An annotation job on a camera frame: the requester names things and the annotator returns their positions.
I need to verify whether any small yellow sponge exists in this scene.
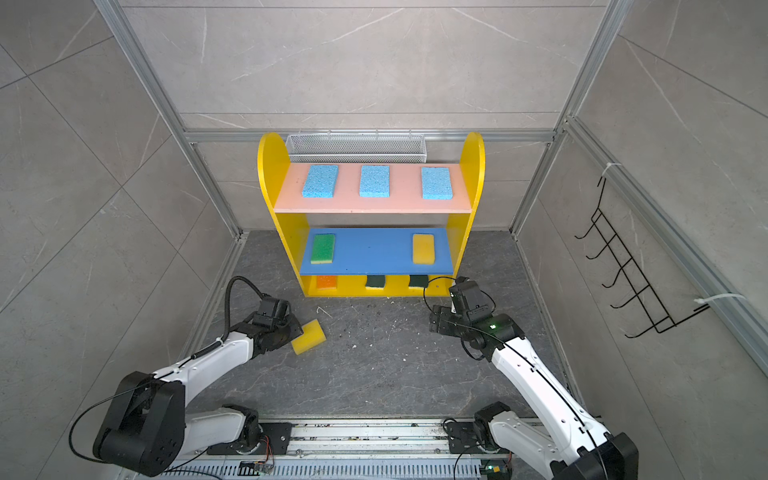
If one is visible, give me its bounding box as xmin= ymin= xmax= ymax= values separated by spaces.
xmin=291 ymin=319 xmax=326 ymax=355

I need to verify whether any dark green wavy sponge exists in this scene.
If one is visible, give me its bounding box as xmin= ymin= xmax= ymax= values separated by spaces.
xmin=408 ymin=275 xmax=430 ymax=290
xmin=365 ymin=275 xmax=386 ymax=289

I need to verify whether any orange yellow sponge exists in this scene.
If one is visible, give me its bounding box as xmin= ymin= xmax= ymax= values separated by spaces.
xmin=316 ymin=275 xmax=337 ymax=290

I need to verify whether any large yellow sponge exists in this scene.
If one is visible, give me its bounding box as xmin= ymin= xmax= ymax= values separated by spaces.
xmin=412 ymin=233 xmax=436 ymax=265

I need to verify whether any bright green yellow sponge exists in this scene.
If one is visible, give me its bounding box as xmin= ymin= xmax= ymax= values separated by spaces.
xmin=310 ymin=233 xmax=336 ymax=265

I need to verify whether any light blue sponge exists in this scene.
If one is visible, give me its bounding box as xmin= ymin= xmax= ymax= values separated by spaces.
xmin=302 ymin=164 xmax=339 ymax=199
xmin=421 ymin=167 xmax=453 ymax=200
xmin=359 ymin=165 xmax=390 ymax=198

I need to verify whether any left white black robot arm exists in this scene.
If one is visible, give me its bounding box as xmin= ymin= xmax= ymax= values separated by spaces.
xmin=92 ymin=296 xmax=303 ymax=476

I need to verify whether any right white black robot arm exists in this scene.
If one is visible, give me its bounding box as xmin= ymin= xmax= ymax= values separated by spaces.
xmin=429 ymin=277 xmax=639 ymax=479

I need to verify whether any yellow shelf with coloured boards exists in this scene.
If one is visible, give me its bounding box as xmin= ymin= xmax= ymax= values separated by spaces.
xmin=257 ymin=132 xmax=486 ymax=297

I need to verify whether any left black corrugated cable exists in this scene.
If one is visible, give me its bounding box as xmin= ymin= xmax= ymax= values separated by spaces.
xmin=223 ymin=275 xmax=265 ymax=343

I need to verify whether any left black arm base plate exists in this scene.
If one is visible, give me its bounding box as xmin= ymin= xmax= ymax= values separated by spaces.
xmin=206 ymin=422 xmax=293 ymax=456

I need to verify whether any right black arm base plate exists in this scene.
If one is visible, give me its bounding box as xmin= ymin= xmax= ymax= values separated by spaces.
xmin=441 ymin=418 xmax=499 ymax=454

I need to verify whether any aluminium rail base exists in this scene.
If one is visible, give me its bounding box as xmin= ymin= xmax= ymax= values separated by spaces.
xmin=160 ymin=418 xmax=545 ymax=479

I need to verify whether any black wire hook rack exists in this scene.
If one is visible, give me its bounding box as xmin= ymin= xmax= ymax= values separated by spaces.
xmin=574 ymin=177 xmax=711 ymax=339

